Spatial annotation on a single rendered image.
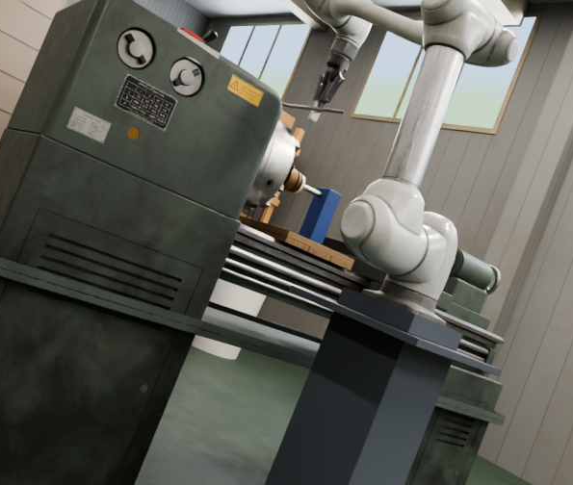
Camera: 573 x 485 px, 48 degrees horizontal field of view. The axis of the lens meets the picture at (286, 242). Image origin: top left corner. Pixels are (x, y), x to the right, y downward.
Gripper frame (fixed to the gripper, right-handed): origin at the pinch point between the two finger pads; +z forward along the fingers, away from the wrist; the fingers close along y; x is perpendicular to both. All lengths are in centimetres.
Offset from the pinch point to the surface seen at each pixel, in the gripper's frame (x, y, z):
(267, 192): 12.5, -13.6, 33.2
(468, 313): -104, -11, 42
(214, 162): 40, -27, 33
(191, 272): 34, -29, 63
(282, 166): 12.7, -15.8, 23.9
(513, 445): -345, 89, 120
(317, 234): -18.7, -5.2, 38.3
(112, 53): 77, -26, 20
